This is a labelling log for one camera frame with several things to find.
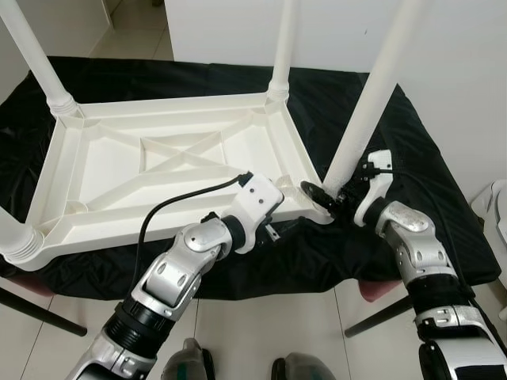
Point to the grey robot right foot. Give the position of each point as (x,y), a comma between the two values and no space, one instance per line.
(305,369)

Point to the white plastic children table top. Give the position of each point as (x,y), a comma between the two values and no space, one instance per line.
(103,158)

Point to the pink soft object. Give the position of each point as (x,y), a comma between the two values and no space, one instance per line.
(379,291)

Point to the grey robot left foot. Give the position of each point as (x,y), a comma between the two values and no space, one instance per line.
(188,364)

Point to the grey robot foot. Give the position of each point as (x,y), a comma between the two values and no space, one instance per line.
(305,369)
(188,364)

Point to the white rounded plastic object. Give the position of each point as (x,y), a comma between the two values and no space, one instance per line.
(495,210)

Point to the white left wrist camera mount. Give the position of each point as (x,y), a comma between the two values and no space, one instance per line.
(257,198)

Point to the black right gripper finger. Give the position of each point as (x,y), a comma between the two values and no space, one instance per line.
(318,195)

